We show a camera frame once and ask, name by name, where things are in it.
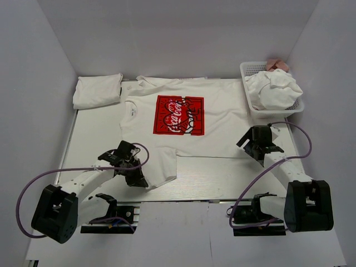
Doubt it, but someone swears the white Coca-Cola print t-shirt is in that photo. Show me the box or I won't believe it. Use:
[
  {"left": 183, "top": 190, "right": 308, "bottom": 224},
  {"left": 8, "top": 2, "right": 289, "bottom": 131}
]
[{"left": 120, "top": 76, "right": 250, "bottom": 189}]

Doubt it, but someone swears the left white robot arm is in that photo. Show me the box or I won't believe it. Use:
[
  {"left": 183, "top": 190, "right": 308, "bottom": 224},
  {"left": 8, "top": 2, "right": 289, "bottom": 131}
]
[{"left": 31, "top": 141, "right": 149, "bottom": 244}]

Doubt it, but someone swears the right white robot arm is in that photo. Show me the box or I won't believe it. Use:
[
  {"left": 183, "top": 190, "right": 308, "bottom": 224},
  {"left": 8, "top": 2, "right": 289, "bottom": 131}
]
[{"left": 229, "top": 123, "right": 334, "bottom": 233}]

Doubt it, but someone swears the crumpled white t-shirt in basket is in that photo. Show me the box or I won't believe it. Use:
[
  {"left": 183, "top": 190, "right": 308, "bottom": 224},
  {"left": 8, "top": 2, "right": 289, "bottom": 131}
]
[{"left": 245, "top": 69, "right": 303, "bottom": 111}]

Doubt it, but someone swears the folded white t-shirt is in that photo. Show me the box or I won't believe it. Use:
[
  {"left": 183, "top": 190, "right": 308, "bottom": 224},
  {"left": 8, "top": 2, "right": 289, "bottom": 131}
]
[{"left": 72, "top": 73, "right": 123, "bottom": 110}]

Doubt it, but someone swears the white plastic laundry basket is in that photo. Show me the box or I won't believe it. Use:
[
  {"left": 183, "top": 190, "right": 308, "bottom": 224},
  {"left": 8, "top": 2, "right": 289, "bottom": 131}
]
[{"left": 240, "top": 61, "right": 305, "bottom": 118}]

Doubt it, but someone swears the pink cloth behind basket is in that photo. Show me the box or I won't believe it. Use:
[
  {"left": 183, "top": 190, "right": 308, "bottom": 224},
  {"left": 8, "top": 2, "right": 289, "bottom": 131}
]
[{"left": 266, "top": 58, "right": 290, "bottom": 72}]

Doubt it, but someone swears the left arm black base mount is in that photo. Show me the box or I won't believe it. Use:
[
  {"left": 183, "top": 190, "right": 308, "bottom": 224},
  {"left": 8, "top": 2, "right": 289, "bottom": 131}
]
[{"left": 80, "top": 203, "right": 140, "bottom": 234}]

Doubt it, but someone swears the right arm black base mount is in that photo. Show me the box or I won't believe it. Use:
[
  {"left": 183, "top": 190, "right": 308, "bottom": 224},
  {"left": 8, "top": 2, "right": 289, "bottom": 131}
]
[{"left": 232, "top": 205, "right": 287, "bottom": 237}]

